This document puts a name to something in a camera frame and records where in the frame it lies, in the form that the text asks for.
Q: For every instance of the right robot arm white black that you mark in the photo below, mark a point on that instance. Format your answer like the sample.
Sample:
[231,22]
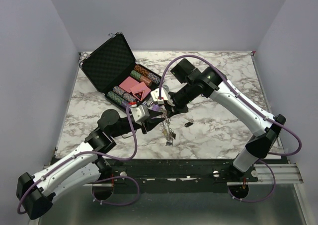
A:
[264,126]

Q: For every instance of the silver key black tag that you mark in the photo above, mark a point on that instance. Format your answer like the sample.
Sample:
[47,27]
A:
[189,123]

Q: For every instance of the pink card box triangle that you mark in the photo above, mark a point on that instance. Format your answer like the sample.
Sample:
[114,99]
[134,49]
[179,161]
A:
[140,91]

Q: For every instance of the black poker chip case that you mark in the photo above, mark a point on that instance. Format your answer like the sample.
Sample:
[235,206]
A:
[109,65]

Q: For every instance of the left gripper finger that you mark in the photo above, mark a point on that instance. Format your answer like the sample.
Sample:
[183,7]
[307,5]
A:
[150,124]
[155,114]

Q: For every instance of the black mounting base rail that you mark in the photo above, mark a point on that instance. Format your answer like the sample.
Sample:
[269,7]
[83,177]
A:
[159,176]

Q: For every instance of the round metal keyring disc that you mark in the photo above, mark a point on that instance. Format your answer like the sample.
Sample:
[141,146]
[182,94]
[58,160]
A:
[166,130]

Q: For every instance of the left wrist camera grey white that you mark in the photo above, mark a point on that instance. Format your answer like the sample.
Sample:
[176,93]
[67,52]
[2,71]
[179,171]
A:
[140,113]

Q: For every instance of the pink card deck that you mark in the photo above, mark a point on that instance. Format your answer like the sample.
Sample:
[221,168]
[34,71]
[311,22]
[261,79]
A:
[128,83]

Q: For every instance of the purple glitter microphone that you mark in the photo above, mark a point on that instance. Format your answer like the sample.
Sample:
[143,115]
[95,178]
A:
[156,107]

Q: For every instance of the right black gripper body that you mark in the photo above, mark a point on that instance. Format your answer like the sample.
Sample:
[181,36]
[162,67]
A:
[184,96]

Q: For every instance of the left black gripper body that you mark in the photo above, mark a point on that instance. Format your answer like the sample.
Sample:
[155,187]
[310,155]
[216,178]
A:
[125,128]

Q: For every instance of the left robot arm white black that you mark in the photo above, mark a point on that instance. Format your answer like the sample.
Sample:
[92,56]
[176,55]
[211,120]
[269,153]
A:
[85,163]

